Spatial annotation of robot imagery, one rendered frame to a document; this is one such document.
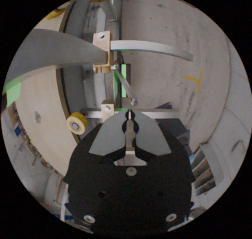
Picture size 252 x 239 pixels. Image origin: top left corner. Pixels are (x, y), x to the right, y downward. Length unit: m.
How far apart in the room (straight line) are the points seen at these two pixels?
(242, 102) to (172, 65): 2.05
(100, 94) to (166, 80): 0.91
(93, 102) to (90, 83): 0.12
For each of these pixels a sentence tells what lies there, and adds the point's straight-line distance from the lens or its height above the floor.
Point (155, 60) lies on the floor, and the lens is 1.17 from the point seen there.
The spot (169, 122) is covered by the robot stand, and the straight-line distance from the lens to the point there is 1.06.
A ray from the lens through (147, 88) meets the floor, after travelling 1.18.
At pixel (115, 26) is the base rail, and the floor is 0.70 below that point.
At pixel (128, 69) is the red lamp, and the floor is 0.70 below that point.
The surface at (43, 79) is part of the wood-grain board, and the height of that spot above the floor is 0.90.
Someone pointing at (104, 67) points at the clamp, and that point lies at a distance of 0.26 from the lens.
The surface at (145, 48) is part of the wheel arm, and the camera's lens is 0.27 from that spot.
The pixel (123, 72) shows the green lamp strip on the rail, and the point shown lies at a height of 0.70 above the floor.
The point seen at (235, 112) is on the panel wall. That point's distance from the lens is 2.62.
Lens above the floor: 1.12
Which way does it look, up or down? 60 degrees down
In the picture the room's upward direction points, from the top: 178 degrees counter-clockwise
